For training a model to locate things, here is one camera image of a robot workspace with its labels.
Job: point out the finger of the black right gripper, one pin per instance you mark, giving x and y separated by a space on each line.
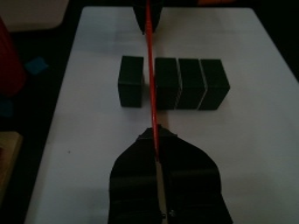
156 11
140 11

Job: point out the white cutting board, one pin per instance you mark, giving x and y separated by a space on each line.
253 131

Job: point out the dark green sushi piece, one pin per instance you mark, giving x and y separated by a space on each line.
166 84
191 84
215 84
130 84

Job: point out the wooden frame box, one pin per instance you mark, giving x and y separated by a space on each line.
7 157

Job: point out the red toy object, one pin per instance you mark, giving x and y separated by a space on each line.
10 64

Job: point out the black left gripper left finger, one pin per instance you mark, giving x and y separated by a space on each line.
132 180

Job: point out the orange object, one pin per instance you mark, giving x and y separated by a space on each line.
216 1

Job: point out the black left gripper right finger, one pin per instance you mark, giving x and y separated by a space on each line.
191 180

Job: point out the light blue toy block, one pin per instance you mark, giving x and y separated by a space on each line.
36 65

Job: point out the white plastic container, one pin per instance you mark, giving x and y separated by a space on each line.
31 13

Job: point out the red plastic toy knife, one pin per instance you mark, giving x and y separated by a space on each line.
152 87

